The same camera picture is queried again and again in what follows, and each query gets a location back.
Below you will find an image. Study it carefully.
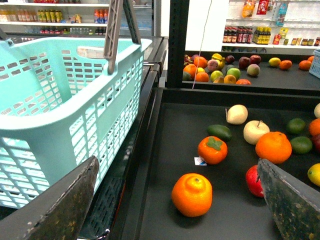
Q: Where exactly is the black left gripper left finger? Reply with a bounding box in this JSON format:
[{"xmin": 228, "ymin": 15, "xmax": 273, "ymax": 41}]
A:
[{"xmin": 0, "ymin": 156, "xmax": 99, "ymax": 240}]

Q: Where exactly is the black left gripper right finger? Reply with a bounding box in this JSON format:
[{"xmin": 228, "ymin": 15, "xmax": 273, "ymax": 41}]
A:
[{"xmin": 257, "ymin": 159, "xmax": 320, "ymax": 240}]

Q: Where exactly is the yellow lemon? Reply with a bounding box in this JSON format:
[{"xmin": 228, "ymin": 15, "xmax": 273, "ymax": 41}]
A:
[{"xmin": 307, "ymin": 163, "xmax": 320, "ymax": 187}]

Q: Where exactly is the teal plastic shopping basket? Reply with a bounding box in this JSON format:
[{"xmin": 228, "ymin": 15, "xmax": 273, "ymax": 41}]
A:
[{"xmin": 0, "ymin": 37, "xmax": 152, "ymax": 209}]

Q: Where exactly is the red apple front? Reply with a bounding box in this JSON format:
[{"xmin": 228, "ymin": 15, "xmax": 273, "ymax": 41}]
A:
[{"xmin": 245, "ymin": 164, "xmax": 264, "ymax": 198}]

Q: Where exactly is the green lime lower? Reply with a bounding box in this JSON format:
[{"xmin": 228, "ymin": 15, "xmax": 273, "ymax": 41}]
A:
[{"xmin": 290, "ymin": 136, "xmax": 313, "ymax": 154}]

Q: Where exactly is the green lime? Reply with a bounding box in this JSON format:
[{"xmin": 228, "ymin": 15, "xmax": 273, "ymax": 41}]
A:
[
  {"xmin": 290, "ymin": 136, "xmax": 313, "ymax": 154},
  {"xmin": 286, "ymin": 118, "xmax": 306, "ymax": 135}
]

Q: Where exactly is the large orange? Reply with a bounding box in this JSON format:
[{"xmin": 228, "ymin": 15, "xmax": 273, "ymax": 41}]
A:
[{"xmin": 255, "ymin": 131, "xmax": 292, "ymax": 165}]

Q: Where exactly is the red yellow apple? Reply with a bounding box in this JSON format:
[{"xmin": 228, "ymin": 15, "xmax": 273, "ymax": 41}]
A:
[{"xmin": 311, "ymin": 134, "xmax": 320, "ymax": 153}]

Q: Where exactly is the green lime upper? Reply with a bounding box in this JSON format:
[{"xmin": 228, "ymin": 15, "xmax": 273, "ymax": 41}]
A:
[{"xmin": 286, "ymin": 118, "xmax": 306, "ymax": 135}]

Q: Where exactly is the small orange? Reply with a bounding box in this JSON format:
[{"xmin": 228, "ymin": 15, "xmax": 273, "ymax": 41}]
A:
[{"xmin": 308, "ymin": 118, "xmax": 320, "ymax": 136}]

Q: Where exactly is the white pear centre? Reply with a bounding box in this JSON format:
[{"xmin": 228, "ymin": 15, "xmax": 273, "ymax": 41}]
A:
[{"xmin": 243, "ymin": 120, "xmax": 270, "ymax": 145}]

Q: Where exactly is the white pear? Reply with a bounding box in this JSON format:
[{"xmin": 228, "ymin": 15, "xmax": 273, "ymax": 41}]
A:
[
  {"xmin": 225, "ymin": 104, "xmax": 249, "ymax": 125},
  {"xmin": 243, "ymin": 120, "xmax": 270, "ymax": 145},
  {"xmin": 313, "ymin": 103, "xmax": 320, "ymax": 119}
]

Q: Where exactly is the orange persimmon green calyx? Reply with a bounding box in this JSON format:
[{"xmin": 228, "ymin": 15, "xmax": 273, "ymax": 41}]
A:
[{"xmin": 197, "ymin": 136, "xmax": 228, "ymax": 165}]

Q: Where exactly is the white pear right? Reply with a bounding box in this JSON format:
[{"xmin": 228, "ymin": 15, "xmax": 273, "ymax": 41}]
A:
[{"xmin": 313, "ymin": 103, "xmax": 320, "ymax": 119}]

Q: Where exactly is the bumpy orange mandarin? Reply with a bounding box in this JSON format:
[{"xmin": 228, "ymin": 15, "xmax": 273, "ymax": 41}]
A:
[{"xmin": 171, "ymin": 173, "xmax": 213, "ymax": 218}]

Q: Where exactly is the dark green avocado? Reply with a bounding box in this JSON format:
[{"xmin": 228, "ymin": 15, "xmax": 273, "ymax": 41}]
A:
[{"xmin": 206, "ymin": 124, "xmax": 232, "ymax": 142}]

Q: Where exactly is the white price tag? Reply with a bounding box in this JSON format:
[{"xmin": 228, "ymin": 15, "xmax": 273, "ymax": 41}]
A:
[{"xmin": 194, "ymin": 156, "xmax": 207, "ymax": 166}]

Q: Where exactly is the white pear left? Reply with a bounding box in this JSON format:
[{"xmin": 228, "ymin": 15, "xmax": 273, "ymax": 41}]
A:
[{"xmin": 225, "ymin": 104, "xmax": 249, "ymax": 125}]

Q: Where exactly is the small blue basket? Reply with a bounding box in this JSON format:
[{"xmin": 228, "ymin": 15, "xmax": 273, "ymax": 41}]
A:
[{"xmin": 309, "ymin": 49, "xmax": 320, "ymax": 79}]

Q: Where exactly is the far fruit pile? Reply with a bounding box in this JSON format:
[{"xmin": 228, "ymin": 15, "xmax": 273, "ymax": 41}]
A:
[{"xmin": 182, "ymin": 53, "xmax": 262, "ymax": 85}]

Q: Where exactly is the black shelf upright post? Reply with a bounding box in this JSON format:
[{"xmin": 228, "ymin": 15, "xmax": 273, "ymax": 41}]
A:
[{"xmin": 165, "ymin": 0, "xmax": 190, "ymax": 88}]

